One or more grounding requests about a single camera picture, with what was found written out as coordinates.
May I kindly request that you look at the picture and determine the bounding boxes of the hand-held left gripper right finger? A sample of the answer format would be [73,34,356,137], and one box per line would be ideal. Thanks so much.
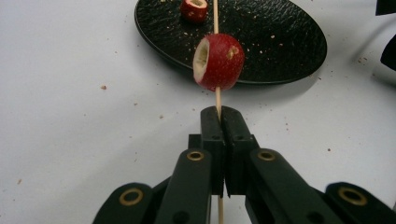
[220,105,261,198]

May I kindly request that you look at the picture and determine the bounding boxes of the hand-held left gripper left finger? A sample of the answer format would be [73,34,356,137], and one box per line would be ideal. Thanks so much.
[188,105,226,197]

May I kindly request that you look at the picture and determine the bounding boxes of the wooden skewer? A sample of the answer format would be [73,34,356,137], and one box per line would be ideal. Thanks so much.
[212,0,226,224]

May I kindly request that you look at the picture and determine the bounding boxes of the red hawthorn fruit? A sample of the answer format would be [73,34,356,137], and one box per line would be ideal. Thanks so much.
[191,33,246,92]
[179,0,209,24]

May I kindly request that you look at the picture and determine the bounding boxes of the black textured plate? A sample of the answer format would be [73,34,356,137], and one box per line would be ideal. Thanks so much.
[134,0,328,85]

